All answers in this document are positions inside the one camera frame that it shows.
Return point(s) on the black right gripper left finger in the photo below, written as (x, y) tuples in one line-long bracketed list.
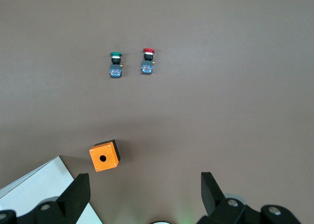
[(71, 204)]

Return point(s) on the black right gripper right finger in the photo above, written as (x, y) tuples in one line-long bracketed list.
[(220, 209)]

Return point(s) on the red push button switch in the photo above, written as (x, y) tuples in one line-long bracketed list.
[(148, 64)]

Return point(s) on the white drawer cabinet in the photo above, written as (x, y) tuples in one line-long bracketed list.
[(29, 189)]

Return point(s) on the orange button enclosure box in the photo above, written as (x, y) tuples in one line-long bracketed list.
[(103, 157)]

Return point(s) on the green push button switch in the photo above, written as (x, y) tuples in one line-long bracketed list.
[(115, 67)]

